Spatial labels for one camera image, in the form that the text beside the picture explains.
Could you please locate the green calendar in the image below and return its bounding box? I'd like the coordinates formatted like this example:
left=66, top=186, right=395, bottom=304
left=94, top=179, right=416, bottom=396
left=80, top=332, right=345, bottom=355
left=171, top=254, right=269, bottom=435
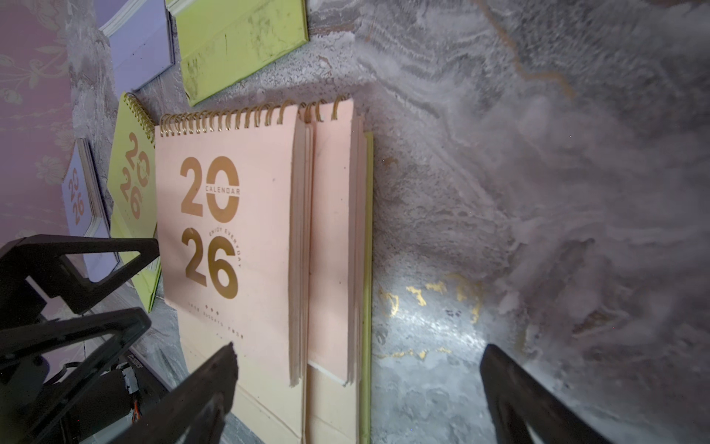
left=166, top=0, right=309, bottom=107
left=359, top=131, right=375, bottom=444
left=106, top=91, right=163, bottom=314

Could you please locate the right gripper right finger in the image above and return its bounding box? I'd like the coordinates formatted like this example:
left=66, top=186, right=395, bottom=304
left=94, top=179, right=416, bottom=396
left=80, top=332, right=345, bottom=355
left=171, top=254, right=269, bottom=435
left=480, top=344, right=608, bottom=443

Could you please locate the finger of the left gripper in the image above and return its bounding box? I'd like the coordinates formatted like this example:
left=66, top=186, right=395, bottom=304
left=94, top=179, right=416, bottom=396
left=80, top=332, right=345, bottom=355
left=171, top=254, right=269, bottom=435
left=1, top=234, right=159, bottom=327
left=1, top=308, right=151, bottom=443

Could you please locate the pink calendar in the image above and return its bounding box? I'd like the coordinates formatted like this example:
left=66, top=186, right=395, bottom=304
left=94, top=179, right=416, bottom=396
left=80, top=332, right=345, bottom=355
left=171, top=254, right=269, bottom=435
left=307, top=98, right=366, bottom=443
left=155, top=101, right=314, bottom=443

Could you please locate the purple calendar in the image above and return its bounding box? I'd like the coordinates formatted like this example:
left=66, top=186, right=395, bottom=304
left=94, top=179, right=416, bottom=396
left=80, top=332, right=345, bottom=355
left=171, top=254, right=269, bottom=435
left=62, top=139, right=119, bottom=282
left=94, top=0, right=175, bottom=96

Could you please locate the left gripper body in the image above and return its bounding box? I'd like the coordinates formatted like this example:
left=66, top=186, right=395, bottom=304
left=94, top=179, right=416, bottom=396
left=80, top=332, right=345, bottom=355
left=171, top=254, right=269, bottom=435
left=42, top=351, right=168, bottom=443

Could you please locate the purple calendar front left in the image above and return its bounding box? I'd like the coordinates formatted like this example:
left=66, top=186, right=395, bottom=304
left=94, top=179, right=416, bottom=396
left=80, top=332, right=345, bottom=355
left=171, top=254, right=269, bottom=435
left=62, top=139, right=119, bottom=282

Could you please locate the purple calendar at back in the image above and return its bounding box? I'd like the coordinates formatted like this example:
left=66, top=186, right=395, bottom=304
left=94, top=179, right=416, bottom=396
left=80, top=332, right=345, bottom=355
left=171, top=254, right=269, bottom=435
left=94, top=0, right=175, bottom=96

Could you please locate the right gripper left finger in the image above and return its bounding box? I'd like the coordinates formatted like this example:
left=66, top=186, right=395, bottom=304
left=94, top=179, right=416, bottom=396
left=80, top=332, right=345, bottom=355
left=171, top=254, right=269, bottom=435
left=114, top=343, right=239, bottom=443

